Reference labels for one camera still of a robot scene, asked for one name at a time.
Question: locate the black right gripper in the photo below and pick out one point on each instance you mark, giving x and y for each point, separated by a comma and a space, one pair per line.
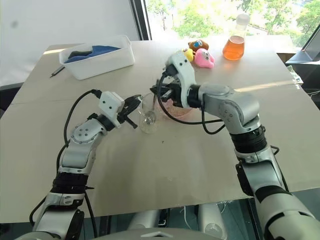
175, 93

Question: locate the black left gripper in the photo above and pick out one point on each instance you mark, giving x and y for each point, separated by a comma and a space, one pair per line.
126, 107

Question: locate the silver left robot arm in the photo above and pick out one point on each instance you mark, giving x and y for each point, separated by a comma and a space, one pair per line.
82, 140

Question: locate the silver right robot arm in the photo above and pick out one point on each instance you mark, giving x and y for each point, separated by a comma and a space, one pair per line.
237, 107

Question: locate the pink translucent bowl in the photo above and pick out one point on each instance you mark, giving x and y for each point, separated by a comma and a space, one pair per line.
180, 113

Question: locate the yellow plush toy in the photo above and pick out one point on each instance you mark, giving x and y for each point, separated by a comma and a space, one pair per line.
189, 54

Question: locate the pink plush toy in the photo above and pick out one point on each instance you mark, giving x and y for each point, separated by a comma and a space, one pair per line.
203, 58

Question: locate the white plastic bin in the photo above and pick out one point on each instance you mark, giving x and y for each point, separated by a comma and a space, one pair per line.
100, 66

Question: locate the brown plush toy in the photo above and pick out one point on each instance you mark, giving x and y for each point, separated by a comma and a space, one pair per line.
197, 45

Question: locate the blue cloth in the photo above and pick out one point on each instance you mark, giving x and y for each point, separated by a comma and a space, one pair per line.
102, 49

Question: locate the black cloth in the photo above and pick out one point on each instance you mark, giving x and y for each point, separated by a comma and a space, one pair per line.
80, 53

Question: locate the glass flask with orange liquid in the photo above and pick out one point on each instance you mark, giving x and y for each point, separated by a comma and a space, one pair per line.
233, 48

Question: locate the dark pen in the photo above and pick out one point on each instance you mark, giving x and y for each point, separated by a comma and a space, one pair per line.
56, 71

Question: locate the silver rounded robot leg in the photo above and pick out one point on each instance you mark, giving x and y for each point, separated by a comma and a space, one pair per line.
143, 218
212, 220

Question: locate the brown cardboard box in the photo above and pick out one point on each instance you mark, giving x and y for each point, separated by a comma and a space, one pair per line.
282, 57

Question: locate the grey robot torso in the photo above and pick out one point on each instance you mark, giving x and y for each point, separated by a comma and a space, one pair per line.
160, 235

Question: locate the black laptop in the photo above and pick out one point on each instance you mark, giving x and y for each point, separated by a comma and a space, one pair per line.
308, 51

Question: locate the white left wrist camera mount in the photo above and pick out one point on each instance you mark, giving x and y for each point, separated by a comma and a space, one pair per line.
110, 105

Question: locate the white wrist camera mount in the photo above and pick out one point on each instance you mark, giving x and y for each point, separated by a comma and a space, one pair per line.
110, 105
186, 75

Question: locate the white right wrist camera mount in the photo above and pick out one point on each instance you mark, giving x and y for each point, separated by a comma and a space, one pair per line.
186, 75

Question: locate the black window frame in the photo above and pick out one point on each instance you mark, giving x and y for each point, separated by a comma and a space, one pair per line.
144, 20

